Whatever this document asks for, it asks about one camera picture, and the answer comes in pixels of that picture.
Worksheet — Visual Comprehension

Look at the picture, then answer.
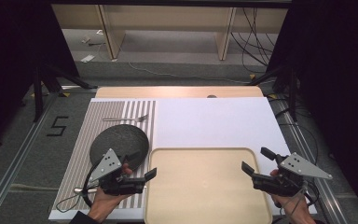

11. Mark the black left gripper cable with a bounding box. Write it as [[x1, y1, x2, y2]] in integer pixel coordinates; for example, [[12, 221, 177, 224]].
[[54, 157, 107, 215]]

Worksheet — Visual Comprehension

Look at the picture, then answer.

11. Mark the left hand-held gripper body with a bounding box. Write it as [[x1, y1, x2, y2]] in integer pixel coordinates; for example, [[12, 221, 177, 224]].
[[88, 147, 147, 197]]

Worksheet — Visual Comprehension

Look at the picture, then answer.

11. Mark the black tripod stand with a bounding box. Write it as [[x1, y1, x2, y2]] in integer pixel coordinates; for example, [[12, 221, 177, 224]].
[[32, 63, 99, 123], [246, 64, 300, 123]]

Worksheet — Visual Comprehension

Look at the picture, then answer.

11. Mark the beige rectangular tray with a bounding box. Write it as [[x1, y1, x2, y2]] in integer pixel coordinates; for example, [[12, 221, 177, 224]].
[[144, 147, 274, 224]]

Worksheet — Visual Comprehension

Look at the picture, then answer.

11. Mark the grey striped placemat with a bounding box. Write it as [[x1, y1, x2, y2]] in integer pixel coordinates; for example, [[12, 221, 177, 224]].
[[51, 100, 158, 213]]

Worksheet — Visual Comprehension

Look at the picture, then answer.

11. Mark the black round plate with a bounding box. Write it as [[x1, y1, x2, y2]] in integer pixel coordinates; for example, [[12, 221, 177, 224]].
[[89, 123, 150, 171]]

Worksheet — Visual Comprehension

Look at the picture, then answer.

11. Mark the silver metal fork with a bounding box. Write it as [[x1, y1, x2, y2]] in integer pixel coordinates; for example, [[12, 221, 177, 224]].
[[102, 114, 149, 123]]

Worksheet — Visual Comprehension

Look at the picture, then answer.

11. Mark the white board sheet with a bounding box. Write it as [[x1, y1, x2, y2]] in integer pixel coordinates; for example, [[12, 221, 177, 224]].
[[48, 96, 319, 222]]

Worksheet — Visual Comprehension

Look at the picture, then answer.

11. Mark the thin black floor cable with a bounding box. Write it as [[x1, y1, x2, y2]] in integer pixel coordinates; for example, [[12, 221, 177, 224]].
[[274, 106, 321, 164]]

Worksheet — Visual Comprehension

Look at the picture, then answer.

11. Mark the white power strip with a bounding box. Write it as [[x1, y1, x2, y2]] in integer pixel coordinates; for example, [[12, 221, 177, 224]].
[[79, 53, 97, 64]]

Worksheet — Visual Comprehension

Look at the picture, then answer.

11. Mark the black curtain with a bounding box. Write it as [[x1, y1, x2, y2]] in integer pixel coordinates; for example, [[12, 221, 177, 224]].
[[0, 0, 81, 151], [266, 0, 358, 217]]

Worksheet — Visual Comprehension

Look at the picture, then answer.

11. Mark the beige wooden shelf unit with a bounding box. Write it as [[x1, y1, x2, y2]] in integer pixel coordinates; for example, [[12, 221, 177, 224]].
[[50, 3, 289, 62]]

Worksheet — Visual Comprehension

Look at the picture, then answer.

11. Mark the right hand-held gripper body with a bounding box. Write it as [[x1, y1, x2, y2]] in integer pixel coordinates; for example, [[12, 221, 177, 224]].
[[251, 151, 334, 198]]

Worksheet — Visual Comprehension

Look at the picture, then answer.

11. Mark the bundle of black floor cables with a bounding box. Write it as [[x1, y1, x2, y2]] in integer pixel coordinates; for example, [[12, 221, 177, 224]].
[[229, 7, 278, 75]]

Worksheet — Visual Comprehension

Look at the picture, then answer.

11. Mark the person's left hand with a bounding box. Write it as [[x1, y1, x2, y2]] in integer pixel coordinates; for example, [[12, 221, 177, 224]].
[[87, 162, 134, 224]]

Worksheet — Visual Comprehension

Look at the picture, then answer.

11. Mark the light wooden table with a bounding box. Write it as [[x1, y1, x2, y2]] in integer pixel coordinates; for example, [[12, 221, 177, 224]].
[[94, 85, 265, 100]]

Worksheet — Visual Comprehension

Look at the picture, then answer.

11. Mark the person's right hand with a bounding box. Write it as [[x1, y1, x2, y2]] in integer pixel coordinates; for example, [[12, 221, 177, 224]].
[[268, 168, 317, 224]]

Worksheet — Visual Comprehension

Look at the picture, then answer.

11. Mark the aluminium floor rail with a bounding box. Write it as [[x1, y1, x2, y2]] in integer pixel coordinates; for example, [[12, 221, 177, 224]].
[[0, 90, 61, 224], [272, 95, 350, 224]]

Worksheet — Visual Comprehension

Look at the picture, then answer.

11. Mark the silver metal utensil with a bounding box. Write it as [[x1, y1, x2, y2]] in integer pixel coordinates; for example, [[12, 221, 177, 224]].
[[73, 186, 99, 195]]

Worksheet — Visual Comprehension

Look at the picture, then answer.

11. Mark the grey right gripper cable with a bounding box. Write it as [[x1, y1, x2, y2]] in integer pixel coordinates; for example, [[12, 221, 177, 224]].
[[278, 178, 322, 218]]

